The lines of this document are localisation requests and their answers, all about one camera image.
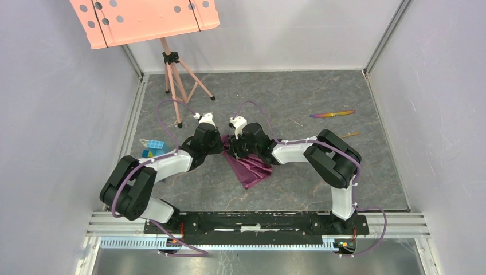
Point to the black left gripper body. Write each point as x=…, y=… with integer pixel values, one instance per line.
x=215, y=146

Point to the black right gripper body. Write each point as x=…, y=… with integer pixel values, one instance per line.
x=240, y=146

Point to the magenta satin napkin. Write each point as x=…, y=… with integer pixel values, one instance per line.
x=249, y=170

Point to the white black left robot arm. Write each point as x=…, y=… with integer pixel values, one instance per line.
x=128, y=189

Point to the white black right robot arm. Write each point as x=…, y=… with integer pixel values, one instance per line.
x=337, y=163

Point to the colourful toy block set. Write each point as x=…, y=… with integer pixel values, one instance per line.
x=153, y=148

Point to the iridescent rainbow knife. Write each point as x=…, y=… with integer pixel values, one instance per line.
x=332, y=114

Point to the gold spoon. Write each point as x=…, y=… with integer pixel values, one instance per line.
x=351, y=135

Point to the pink music stand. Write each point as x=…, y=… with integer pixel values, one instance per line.
x=109, y=23

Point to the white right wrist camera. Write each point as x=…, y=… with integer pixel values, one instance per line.
x=238, y=123

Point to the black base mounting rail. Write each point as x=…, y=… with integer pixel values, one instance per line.
x=263, y=228

